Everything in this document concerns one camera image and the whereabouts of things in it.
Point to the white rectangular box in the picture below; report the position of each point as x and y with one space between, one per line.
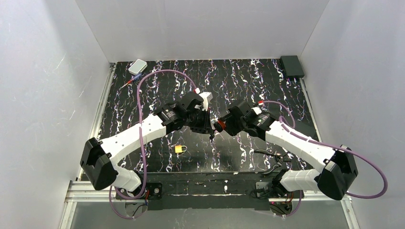
137 67

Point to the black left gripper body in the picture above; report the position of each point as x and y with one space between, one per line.
205 123

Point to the black flat box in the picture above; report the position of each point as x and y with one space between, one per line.
307 130

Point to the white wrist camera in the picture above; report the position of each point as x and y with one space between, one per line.
256 107
206 96

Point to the black head key bunch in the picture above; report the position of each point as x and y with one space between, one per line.
211 137

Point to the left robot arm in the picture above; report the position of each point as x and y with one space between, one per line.
100 158

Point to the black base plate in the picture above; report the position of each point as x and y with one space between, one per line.
214 190

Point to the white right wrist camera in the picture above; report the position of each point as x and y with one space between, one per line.
256 107

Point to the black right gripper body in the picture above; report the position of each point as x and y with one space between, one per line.
226 121

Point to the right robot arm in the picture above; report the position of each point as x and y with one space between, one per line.
334 170

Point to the black corner box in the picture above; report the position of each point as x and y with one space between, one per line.
291 66

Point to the red blue small screwdriver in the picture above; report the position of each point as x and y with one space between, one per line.
133 79

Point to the orange black Opel padlock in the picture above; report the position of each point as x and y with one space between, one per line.
219 126

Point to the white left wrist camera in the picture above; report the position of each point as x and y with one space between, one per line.
206 96

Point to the aluminium frame rail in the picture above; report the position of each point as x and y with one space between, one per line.
228 80

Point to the small brass padlock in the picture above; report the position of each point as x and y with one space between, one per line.
178 149

